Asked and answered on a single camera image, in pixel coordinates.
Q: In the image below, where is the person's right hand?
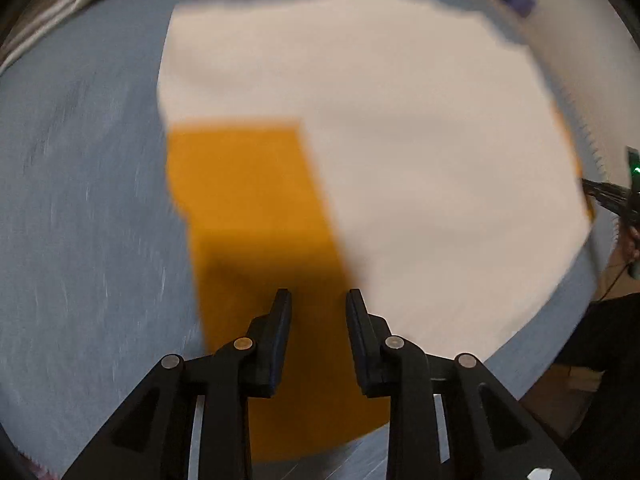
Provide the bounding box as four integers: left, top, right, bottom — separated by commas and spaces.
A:
620, 225, 640, 267

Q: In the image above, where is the person's dark clothing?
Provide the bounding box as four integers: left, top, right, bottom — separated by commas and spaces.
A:
554, 294, 640, 467

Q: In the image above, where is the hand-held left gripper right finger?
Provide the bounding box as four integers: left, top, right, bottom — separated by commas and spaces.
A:
346, 288, 583, 480

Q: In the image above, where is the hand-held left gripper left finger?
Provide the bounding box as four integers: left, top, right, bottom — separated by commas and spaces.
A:
60, 288, 292, 480

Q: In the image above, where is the thin black cable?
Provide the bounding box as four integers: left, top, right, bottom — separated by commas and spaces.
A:
594, 259, 632, 303

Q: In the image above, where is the beige and yellow jacket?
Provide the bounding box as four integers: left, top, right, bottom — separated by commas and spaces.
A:
157, 0, 596, 463

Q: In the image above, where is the folded white blanket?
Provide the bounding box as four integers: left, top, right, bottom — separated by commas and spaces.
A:
0, 0, 118, 68

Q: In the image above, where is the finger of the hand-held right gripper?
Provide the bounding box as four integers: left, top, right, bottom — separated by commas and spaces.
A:
581, 177, 640, 227

